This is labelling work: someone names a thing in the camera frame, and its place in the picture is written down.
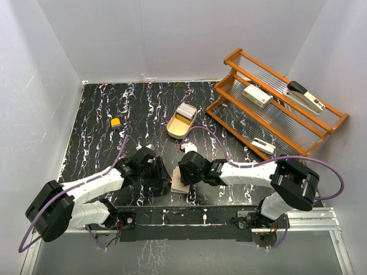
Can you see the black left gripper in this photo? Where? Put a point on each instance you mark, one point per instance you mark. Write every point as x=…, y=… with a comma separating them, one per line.
x=160, y=175

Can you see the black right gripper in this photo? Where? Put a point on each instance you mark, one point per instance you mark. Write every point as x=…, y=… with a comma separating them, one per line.
x=185, y=177

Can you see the beige leather card holder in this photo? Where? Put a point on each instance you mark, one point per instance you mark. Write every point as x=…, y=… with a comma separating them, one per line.
x=176, y=185

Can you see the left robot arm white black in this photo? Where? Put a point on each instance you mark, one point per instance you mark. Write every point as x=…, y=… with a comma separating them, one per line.
x=61, y=206

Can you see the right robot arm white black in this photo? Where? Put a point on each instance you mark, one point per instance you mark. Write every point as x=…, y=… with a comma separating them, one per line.
x=294, y=184

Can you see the beige oval card tray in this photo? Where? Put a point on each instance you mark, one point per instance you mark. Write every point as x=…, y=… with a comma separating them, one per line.
x=178, y=126

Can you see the white card stack in tray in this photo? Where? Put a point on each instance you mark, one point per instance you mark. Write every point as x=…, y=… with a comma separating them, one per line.
x=186, y=110

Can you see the orange yellow small block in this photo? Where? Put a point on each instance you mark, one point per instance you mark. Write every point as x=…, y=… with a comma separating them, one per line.
x=115, y=123

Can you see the white staples box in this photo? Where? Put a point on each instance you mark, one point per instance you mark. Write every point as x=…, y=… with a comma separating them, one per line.
x=257, y=96

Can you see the orange wooden shelf rack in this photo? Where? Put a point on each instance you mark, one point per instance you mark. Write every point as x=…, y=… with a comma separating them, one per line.
x=282, y=123

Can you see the large black beige stapler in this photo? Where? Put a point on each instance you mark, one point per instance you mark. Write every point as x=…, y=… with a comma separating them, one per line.
x=302, y=97

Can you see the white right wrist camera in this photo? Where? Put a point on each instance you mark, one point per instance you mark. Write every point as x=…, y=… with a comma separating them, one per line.
x=187, y=147

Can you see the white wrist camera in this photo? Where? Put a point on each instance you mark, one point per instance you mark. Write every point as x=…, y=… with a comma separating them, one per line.
x=149, y=149
x=187, y=147

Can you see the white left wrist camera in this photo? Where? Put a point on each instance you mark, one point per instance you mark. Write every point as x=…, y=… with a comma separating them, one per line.
x=149, y=149

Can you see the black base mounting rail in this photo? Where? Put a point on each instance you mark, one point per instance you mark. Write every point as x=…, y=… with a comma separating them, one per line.
x=185, y=222

